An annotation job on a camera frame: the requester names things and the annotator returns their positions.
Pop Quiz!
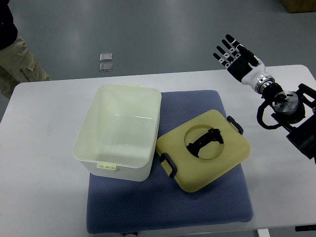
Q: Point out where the blue padded mat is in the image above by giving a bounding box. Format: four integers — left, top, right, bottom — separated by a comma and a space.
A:
85, 89, 255, 235

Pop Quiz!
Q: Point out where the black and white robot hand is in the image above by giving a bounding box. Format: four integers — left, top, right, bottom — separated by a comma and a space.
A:
213, 34, 275, 94

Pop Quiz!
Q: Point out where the white storage box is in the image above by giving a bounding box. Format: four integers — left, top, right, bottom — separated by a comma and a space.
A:
73, 85, 161, 182

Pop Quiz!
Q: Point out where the person in khaki trousers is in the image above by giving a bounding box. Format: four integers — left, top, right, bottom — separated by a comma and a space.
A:
0, 0, 51, 99

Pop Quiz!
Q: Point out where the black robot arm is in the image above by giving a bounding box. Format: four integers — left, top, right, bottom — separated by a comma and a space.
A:
257, 82, 316, 159

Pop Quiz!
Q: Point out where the silver floor plate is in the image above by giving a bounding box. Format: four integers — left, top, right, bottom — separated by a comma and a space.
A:
100, 53, 113, 62
99, 63, 113, 72

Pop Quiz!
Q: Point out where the black bracket under table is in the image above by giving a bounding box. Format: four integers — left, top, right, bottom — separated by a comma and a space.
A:
295, 225, 316, 232

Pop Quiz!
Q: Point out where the upper silver floor plate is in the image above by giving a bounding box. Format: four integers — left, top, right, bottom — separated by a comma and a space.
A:
100, 53, 113, 62

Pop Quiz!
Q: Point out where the yellow box lid with handle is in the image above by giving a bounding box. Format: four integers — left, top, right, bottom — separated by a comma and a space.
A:
156, 110, 250, 193

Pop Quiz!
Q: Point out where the brown cardboard box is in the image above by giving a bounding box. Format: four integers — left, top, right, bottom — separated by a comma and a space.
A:
280, 0, 316, 13

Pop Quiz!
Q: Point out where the lower silver floor plate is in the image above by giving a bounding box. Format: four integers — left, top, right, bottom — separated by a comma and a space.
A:
99, 63, 113, 72

